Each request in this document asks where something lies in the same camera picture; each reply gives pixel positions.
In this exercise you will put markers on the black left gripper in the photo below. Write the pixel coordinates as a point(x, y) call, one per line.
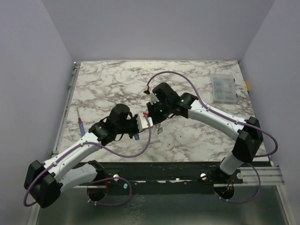
point(136, 131)

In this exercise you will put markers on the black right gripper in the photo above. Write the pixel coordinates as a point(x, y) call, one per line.
point(153, 115)

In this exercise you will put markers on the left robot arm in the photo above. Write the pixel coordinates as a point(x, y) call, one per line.
point(45, 181)

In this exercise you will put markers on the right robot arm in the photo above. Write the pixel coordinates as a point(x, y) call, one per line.
point(245, 132)

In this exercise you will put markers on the red blue screwdriver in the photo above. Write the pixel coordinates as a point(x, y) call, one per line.
point(80, 123)

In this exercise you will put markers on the clear plastic screw organizer box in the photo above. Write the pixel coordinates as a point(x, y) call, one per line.
point(224, 89)

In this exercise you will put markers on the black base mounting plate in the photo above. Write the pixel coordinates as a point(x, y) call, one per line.
point(167, 178)

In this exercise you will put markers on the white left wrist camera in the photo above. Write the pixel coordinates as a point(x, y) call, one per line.
point(144, 122)

